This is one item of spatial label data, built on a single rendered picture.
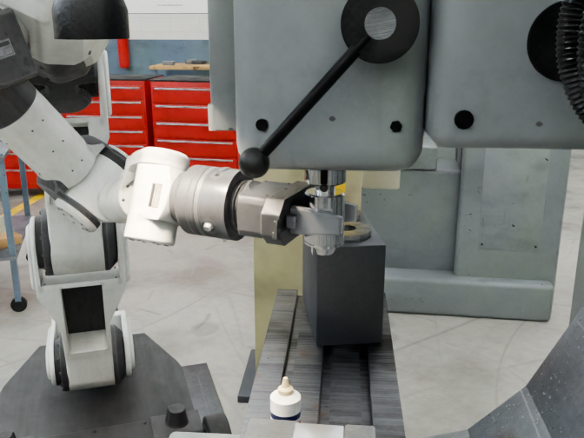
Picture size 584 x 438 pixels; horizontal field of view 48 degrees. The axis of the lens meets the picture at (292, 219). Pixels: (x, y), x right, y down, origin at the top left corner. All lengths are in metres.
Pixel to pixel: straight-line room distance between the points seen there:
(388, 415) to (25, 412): 0.99
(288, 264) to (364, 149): 2.01
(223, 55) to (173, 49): 9.32
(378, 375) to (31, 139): 0.65
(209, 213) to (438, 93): 0.31
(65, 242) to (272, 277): 1.39
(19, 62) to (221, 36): 0.36
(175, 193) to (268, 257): 1.84
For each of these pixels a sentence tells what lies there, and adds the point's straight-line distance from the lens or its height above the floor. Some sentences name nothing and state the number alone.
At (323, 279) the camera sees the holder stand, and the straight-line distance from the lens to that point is 1.14.
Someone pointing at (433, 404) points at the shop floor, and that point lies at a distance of 2.78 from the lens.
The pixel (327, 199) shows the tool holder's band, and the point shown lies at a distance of 0.75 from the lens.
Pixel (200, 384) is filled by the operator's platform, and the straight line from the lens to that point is 2.09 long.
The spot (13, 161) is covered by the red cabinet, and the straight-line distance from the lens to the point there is 6.09.
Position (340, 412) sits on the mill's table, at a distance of 1.02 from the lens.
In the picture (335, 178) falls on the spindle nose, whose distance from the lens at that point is 0.74.
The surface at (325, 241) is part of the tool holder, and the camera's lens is 0.76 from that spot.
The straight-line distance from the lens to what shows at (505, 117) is 0.65.
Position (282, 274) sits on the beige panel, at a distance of 2.66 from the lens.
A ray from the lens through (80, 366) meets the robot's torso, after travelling 1.62.
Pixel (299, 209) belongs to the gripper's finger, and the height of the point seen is 1.25.
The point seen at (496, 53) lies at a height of 1.43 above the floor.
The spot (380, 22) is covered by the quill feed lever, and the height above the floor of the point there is 1.46.
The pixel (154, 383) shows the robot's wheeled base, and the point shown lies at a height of 0.57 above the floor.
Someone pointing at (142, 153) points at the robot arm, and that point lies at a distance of 0.87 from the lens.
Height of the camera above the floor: 1.46
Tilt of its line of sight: 17 degrees down
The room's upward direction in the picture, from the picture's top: straight up
